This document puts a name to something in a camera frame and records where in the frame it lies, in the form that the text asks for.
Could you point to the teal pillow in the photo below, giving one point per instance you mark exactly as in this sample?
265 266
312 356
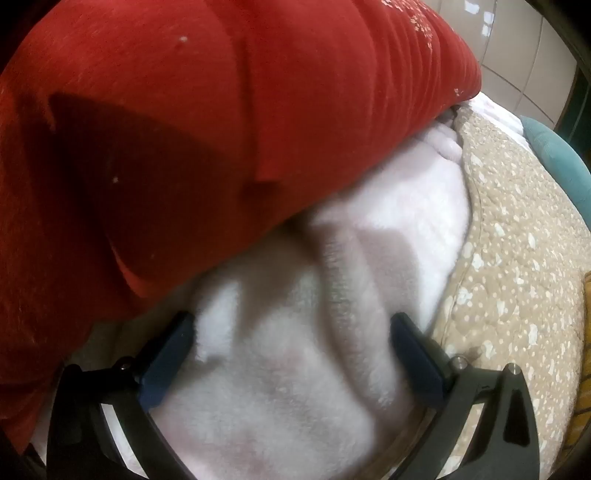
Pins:
556 152

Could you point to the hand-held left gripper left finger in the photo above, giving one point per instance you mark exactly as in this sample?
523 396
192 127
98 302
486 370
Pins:
166 355

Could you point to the beige spotted bedspread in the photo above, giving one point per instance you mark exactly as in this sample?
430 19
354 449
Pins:
517 277

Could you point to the red quilt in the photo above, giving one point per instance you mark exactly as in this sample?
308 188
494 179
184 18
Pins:
184 115

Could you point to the beige panelled wardrobe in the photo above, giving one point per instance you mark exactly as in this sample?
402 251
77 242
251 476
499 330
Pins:
517 55

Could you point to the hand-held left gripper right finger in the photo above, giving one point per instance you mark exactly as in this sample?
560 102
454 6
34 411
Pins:
418 360

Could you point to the white fleece blanket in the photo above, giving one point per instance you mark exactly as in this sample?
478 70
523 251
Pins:
286 360

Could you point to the yellow striped sweater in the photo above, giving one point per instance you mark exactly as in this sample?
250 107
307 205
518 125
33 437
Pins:
588 295

